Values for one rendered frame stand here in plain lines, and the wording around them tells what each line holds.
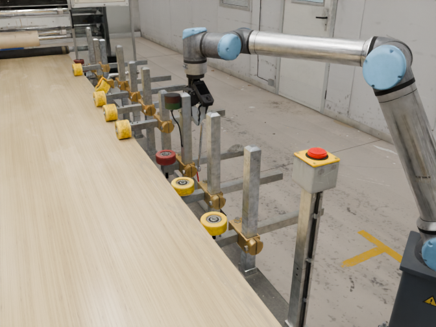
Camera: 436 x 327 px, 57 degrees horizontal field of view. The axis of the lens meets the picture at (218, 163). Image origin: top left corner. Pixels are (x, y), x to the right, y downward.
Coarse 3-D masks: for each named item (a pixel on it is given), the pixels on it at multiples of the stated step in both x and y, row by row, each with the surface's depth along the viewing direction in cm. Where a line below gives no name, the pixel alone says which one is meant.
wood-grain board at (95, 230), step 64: (0, 64) 307; (64, 64) 307; (0, 128) 186; (64, 128) 186; (0, 192) 134; (64, 192) 134; (128, 192) 134; (0, 256) 105; (64, 256) 105; (128, 256) 105; (192, 256) 105; (0, 320) 86; (64, 320) 86; (128, 320) 86; (192, 320) 86; (256, 320) 86
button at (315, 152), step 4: (312, 148) 86; (316, 148) 86; (320, 148) 86; (308, 152) 84; (312, 152) 84; (316, 152) 84; (320, 152) 84; (324, 152) 84; (312, 156) 83; (316, 156) 83; (320, 156) 83; (324, 156) 83
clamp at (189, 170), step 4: (176, 156) 166; (180, 156) 166; (180, 160) 163; (180, 164) 162; (184, 164) 160; (188, 164) 160; (192, 164) 160; (180, 168) 163; (184, 168) 159; (188, 168) 158; (192, 168) 159; (196, 168) 160; (180, 172) 164; (184, 172) 159; (188, 172) 159; (192, 172) 159; (196, 172) 160; (188, 176) 159; (192, 176) 160
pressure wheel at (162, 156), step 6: (162, 150) 163; (168, 150) 163; (156, 156) 158; (162, 156) 158; (168, 156) 158; (174, 156) 159; (156, 162) 160; (162, 162) 158; (168, 162) 158; (174, 162) 160; (168, 174) 164
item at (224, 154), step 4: (224, 152) 172; (228, 152) 172; (232, 152) 173; (236, 152) 174; (240, 152) 175; (196, 156) 168; (200, 156) 168; (204, 156) 168; (224, 156) 172; (228, 156) 173; (232, 156) 174; (236, 156) 175; (176, 160) 165; (196, 160) 166; (200, 160) 167; (204, 160) 168; (172, 164) 162; (176, 164) 163; (196, 164) 167; (200, 164) 168; (164, 168) 161; (168, 168) 162; (172, 168) 162; (176, 168) 164; (164, 172) 162; (168, 172) 164
